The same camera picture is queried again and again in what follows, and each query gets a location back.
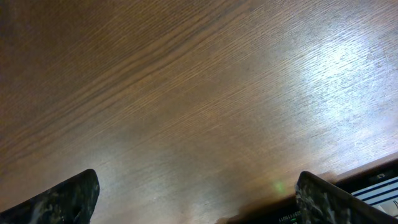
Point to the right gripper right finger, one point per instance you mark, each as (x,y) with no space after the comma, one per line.
(322,202)

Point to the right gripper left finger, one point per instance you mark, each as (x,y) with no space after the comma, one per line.
(71,201)

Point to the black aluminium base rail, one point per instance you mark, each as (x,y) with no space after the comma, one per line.
(374,183)

